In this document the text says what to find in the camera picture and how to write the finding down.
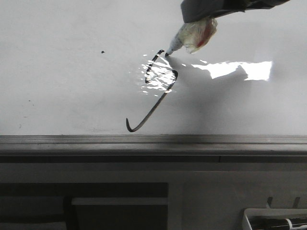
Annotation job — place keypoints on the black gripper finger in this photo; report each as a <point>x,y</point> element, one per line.
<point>254,4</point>
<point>195,10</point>

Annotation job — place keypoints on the white whiteboard marker with tape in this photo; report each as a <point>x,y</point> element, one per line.
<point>193,36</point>

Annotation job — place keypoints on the white whiteboard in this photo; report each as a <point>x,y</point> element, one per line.
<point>78,67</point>

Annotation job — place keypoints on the white marker holder tray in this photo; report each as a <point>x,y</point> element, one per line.
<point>270,213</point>

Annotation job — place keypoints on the black marker in tray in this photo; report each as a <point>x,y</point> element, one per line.
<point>279,224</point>

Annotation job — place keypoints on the aluminium whiteboard tray rail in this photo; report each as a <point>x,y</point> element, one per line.
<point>152,148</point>

